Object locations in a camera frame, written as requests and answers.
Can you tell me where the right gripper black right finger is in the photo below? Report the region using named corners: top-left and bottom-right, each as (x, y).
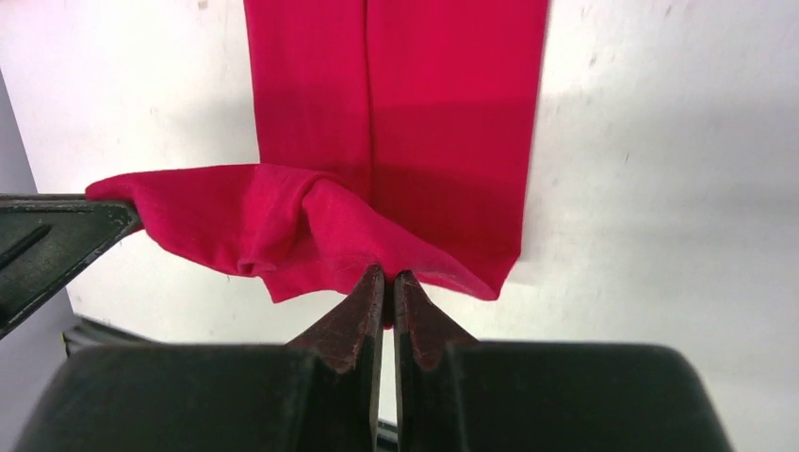
top-left (393, 271), bottom-right (731, 451)

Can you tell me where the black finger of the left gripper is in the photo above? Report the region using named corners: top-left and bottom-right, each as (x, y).
top-left (1, 194), bottom-right (142, 337)

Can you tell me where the red t-shirt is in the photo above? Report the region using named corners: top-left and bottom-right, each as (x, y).
top-left (86, 1), bottom-right (548, 302)

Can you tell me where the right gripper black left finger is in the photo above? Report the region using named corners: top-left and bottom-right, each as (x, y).
top-left (16, 266), bottom-right (384, 451)

